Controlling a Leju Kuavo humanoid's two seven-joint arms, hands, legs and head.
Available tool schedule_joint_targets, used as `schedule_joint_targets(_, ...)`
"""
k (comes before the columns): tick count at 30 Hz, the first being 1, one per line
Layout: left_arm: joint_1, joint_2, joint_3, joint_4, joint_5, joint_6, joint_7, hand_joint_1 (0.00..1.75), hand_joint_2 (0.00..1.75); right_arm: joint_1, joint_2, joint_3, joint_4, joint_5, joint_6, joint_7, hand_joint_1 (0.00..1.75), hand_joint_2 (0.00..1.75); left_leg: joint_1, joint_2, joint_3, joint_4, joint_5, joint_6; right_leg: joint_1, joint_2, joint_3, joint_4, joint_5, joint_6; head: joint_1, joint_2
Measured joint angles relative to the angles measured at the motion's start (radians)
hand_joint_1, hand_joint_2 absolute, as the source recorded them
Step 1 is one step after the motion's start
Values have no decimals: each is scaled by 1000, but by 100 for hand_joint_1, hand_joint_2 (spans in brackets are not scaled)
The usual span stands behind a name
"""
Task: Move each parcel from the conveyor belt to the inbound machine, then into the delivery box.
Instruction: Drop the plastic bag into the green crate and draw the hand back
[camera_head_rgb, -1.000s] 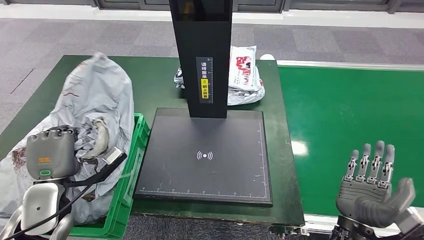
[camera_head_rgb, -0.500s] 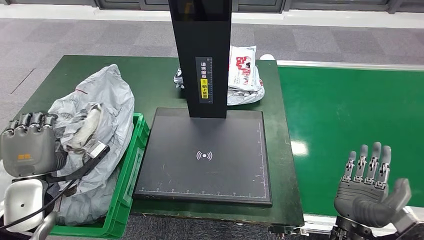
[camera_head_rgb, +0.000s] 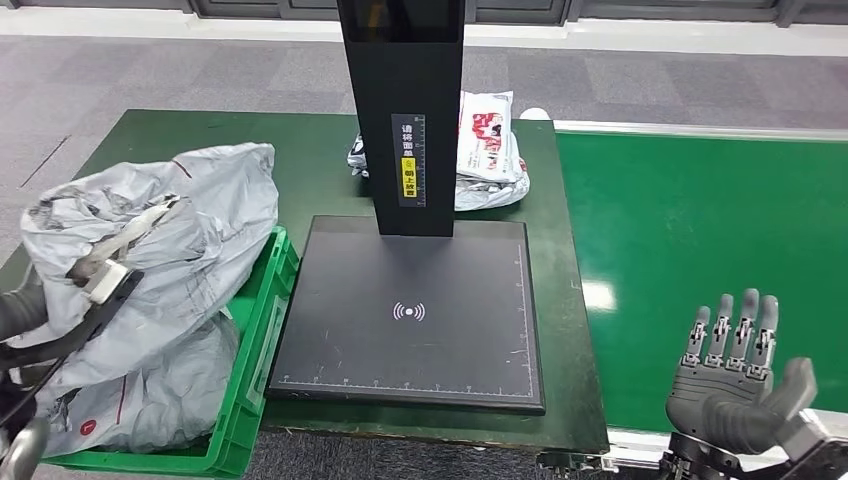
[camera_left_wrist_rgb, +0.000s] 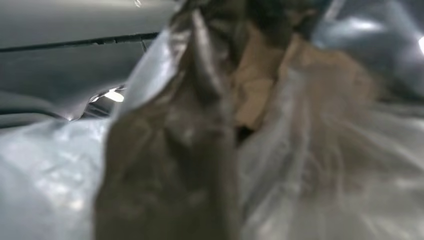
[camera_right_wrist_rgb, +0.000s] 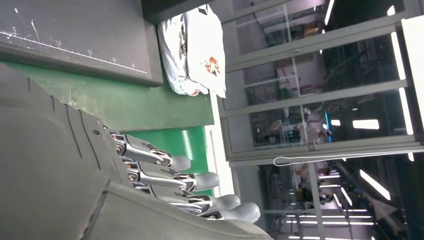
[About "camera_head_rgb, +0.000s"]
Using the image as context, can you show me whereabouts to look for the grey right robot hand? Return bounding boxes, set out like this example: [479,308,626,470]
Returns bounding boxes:
[665,288,818,457]

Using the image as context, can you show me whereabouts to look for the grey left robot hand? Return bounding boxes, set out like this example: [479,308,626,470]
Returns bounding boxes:
[0,268,51,342]

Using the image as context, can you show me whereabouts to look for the white parcel bag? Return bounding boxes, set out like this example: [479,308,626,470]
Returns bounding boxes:
[36,314,241,458]

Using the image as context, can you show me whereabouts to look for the grey parcel bag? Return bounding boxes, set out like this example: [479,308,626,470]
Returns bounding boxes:
[7,142,280,402]
[454,135,531,213]

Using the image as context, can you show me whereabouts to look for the black inbound scanning machine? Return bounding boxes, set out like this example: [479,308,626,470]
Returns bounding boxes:
[266,0,547,417]

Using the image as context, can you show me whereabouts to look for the crumpled grey parcel bag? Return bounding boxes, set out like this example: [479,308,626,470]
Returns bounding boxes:
[454,135,531,213]

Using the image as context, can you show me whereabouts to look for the flat white parcel, red print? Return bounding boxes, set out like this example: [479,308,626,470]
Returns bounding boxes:
[457,90,526,184]

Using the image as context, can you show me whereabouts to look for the black and white parcel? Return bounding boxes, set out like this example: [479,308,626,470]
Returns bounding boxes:
[347,131,370,178]

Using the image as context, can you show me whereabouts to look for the green plastic crate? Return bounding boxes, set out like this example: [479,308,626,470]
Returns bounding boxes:
[39,225,303,480]

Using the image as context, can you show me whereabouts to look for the black yellow ruler label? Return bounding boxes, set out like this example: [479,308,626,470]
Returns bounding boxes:
[390,113,427,209]

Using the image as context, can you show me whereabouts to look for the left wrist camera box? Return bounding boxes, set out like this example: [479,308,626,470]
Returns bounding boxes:
[80,258,132,307]

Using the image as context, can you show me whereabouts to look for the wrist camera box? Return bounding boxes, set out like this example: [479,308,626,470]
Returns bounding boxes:
[80,258,132,307]
[773,409,848,480]

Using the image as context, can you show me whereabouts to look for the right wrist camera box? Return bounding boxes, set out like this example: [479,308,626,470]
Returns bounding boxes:
[773,409,848,480]

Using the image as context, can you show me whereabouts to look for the dark metal window frame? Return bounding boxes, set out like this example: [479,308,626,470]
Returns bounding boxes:
[0,0,848,29]

